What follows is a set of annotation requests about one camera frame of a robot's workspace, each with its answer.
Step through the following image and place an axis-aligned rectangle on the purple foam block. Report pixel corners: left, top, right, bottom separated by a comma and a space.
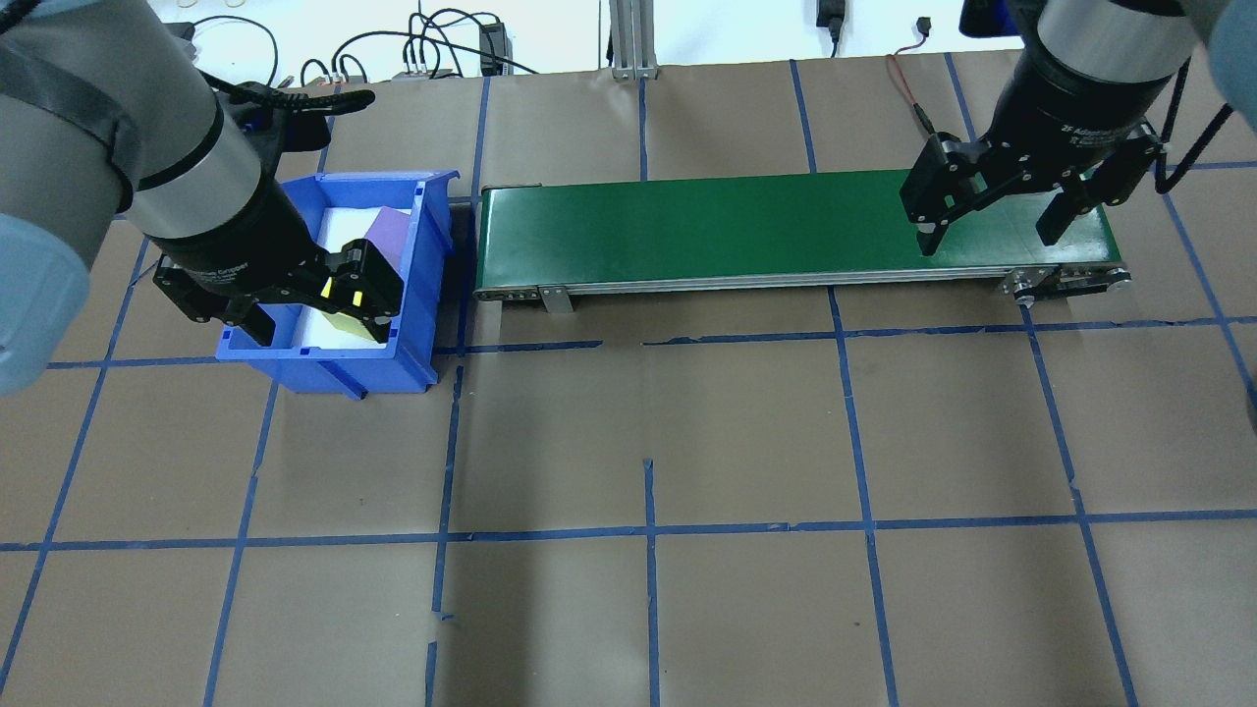
361, 206, 413, 286

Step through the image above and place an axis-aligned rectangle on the yellow foam block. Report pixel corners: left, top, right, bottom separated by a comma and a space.
316, 277, 389, 345

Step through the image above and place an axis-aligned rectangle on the white foam pad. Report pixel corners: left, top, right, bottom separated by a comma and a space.
293, 204, 415, 351

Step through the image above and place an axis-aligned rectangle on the blue plastic storage bin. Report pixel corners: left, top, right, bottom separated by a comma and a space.
214, 169, 462, 401

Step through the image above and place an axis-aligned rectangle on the green conveyor belt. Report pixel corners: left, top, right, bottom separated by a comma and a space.
473, 160, 1133, 316

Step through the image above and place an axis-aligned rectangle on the red black conveyor wire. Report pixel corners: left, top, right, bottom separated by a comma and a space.
886, 17, 961, 168

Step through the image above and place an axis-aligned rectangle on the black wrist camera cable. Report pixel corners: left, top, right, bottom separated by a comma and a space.
1151, 59, 1235, 194
194, 67, 258, 103

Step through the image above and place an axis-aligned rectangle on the aluminium profile post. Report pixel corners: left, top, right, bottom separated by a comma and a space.
607, 0, 662, 81

